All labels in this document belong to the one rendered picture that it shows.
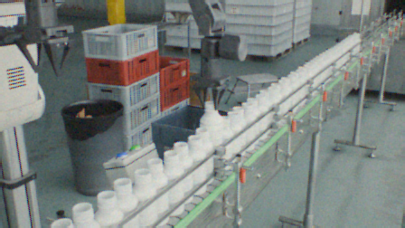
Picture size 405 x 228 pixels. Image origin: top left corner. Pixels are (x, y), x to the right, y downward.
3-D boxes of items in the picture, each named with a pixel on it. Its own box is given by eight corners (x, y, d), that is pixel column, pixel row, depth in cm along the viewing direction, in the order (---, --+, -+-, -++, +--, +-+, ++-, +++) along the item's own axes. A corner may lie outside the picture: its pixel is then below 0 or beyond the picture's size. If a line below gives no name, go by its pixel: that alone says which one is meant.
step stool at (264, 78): (256, 99, 548) (257, 68, 534) (282, 113, 495) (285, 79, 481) (224, 103, 530) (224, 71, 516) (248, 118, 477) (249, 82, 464)
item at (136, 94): (127, 112, 360) (126, 87, 352) (88, 106, 374) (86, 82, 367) (161, 93, 413) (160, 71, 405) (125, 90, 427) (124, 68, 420)
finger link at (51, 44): (54, 81, 81) (48, 32, 78) (29, 76, 84) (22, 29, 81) (80, 74, 87) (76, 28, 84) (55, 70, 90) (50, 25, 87)
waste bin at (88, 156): (101, 206, 300) (93, 122, 278) (56, 191, 321) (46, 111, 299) (140, 180, 337) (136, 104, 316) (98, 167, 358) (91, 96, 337)
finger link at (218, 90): (207, 104, 126) (207, 74, 123) (229, 108, 122) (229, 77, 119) (195, 110, 120) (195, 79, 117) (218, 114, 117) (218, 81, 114)
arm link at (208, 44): (207, 33, 118) (196, 35, 114) (229, 34, 115) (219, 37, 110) (206, 57, 121) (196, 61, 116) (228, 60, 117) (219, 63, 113)
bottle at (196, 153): (201, 198, 115) (200, 143, 109) (182, 194, 118) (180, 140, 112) (210, 187, 120) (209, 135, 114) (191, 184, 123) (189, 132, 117)
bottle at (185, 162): (192, 194, 118) (191, 139, 112) (193, 204, 112) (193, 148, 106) (170, 194, 117) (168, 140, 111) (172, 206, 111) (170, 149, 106)
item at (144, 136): (129, 158, 374) (127, 136, 367) (92, 151, 390) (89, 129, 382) (163, 136, 427) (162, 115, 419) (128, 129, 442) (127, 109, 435)
